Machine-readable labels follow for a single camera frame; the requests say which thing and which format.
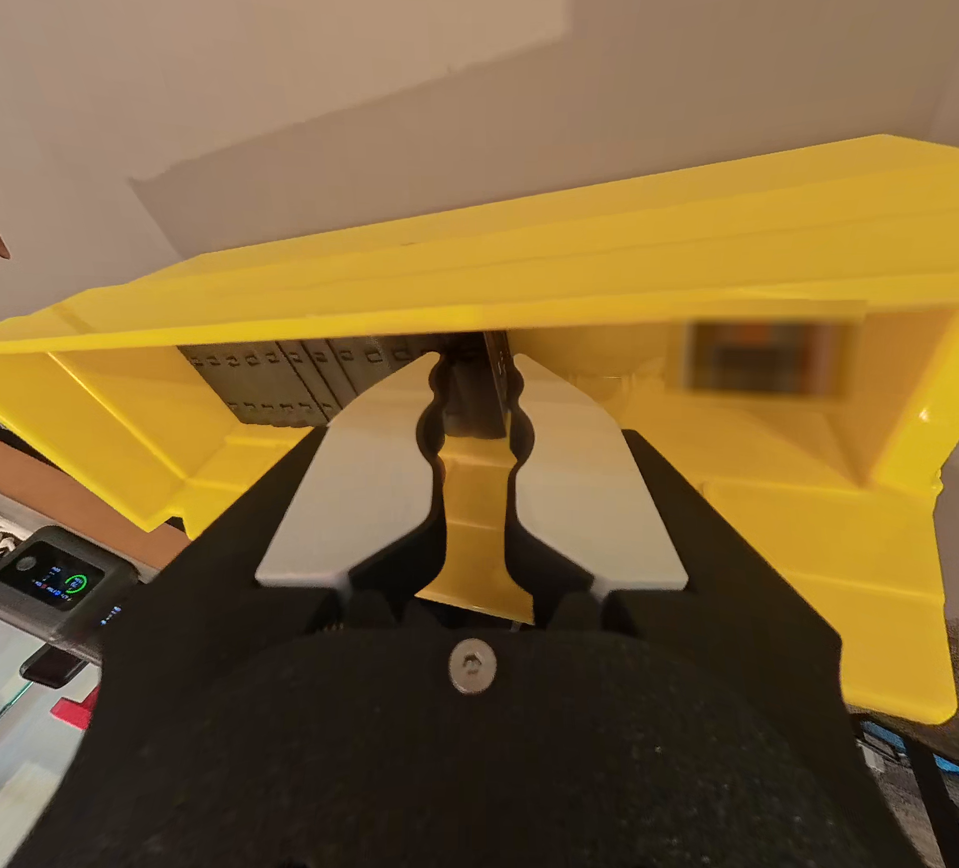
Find yellow plastic bin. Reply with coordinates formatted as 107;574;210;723
0;134;959;727

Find black battery charger case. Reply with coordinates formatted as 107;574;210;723
0;524;145;644

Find row of black batteries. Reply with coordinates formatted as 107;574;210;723
180;335;445;429

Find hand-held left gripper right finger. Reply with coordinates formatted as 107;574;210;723
507;355;690;595

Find black camera battery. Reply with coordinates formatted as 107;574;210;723
446;334;519;439

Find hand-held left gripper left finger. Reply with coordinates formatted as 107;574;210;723
255;353;448;592

